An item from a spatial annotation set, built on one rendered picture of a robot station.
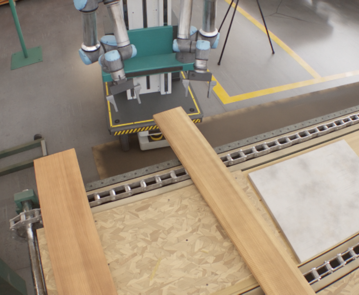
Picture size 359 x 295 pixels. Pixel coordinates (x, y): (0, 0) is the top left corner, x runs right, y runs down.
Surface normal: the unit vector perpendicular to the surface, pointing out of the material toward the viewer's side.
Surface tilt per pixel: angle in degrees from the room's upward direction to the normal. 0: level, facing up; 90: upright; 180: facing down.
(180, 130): 0
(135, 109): 0
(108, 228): 0
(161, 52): 90
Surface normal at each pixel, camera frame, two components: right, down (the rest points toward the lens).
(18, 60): 0.00, -0.66
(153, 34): 0.22, 0.73
